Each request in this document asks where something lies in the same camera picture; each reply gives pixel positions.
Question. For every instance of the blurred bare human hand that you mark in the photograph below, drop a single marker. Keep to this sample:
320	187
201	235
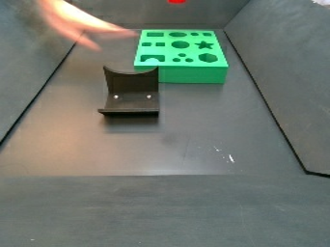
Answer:
74	24

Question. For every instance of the red object at top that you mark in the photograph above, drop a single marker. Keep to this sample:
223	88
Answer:
175	1

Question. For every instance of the black curved plastic holder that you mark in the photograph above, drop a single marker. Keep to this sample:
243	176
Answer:
132	92

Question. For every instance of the green shape sorter block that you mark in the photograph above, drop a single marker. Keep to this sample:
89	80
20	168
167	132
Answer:
187	55

